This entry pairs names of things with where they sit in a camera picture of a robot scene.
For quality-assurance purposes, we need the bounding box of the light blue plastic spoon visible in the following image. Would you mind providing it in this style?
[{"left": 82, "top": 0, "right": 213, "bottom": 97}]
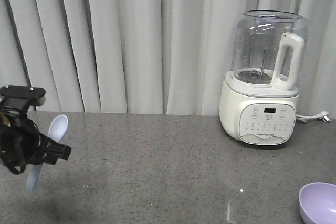
[{"left": 26, "top": 115, "right": 69, "bottom": 191}]

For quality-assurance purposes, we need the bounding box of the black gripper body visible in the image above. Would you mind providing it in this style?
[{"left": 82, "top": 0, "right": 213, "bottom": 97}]
[{"left": 1, "top": 106, "right": 71, "bottom": 175}]

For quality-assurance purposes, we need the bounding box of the purple plastic bowl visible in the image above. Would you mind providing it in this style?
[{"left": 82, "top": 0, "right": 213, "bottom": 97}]
[{"left": 298, "top": 182, "right": 335, "bottom": 223}]

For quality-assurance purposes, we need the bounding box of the grey pleated curtain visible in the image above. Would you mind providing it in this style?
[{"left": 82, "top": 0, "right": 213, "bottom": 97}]
[{"left": 1, "top": 0, "right": 335, "bottom": 116}]

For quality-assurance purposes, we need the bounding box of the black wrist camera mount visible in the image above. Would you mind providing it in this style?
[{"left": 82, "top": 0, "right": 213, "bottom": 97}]
[{"left": 1, "top": 85, "right": 46, "bottom": 113}]

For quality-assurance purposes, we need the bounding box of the white blender with clear jar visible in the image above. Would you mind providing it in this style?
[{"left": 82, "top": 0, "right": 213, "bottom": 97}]
[{"left": 219, "top": 10, "right": 308, "bottom": 146}]

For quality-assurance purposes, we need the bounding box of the white power cord with plug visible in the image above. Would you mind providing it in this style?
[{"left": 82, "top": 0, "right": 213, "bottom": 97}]
[{"left": 296, "top": 111, "right": 331, "bottom": 124}]

